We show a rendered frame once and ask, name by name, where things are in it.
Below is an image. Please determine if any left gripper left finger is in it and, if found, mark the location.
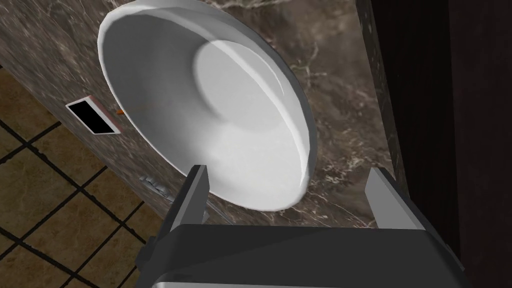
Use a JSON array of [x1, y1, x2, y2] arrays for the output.
[[167, 164, 210, 234]]

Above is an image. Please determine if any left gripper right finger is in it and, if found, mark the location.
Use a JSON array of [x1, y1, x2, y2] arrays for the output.
[[364, 166, 426, 231]]

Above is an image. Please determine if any silver cutlery piece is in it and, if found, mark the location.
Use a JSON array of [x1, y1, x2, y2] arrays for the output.
[[138, 175, 210, 223]]

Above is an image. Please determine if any white bowl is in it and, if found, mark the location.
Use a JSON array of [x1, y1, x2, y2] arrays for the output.
[[97, 0, 318, 212]]

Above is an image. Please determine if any black rectangular phone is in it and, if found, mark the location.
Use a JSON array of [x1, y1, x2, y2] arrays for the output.
[[65, 95, 122, 136]]

